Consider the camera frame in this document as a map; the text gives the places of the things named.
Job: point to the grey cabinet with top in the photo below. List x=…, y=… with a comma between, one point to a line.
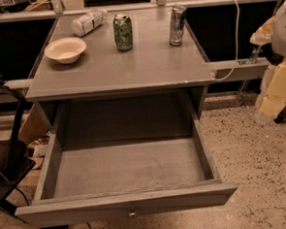
x=110, y=92

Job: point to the silver blue slim can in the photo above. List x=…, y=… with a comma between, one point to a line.
x=176, y=25

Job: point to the open grey top drawer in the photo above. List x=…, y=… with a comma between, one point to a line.
x=146, y=172

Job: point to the grey horizontal rail beam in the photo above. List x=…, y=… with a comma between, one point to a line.
x=228, y=71

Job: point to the black chair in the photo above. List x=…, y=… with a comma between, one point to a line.
x=14, y=166

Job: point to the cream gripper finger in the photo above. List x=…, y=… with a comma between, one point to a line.
x=272, y=98
x=264, y=34

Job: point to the clear plastic water bottle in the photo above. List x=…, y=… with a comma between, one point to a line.
x=88, y=22

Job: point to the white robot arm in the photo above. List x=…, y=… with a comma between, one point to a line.
x=272, y=99

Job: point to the green soda can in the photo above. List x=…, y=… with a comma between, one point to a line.
x=122, y=32

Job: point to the white bowl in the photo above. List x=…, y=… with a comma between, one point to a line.
x=66, y=50

